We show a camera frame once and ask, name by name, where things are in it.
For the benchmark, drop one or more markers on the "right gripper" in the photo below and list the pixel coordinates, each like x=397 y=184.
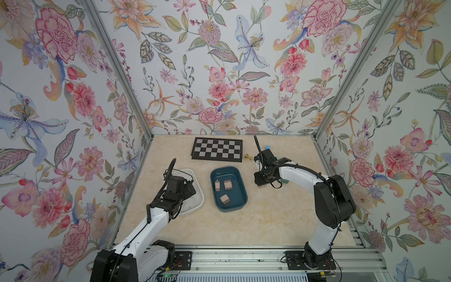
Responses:
x=257 y=179

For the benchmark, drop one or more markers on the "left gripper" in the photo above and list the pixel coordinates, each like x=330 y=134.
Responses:
x=188 y=192

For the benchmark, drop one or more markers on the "white storage box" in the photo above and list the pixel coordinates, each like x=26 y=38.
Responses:
x=196 y=199

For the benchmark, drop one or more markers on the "teal storage box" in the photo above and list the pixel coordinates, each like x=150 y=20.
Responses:
x=229 y=191

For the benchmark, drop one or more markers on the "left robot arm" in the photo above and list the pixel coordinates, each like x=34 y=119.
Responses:
x=139 y=257

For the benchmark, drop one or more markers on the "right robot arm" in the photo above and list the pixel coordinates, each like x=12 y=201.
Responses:
x=333 y=202

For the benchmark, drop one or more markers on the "black white chessboard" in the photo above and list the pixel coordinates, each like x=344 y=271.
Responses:
x=214 y=149

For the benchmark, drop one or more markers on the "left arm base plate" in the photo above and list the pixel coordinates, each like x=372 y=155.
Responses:
x=179 y=260

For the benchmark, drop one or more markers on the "aluminium rail frame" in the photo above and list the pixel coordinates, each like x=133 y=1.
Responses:
x=267 y=265

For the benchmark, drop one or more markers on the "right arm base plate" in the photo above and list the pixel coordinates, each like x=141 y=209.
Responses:
x=308 y=260

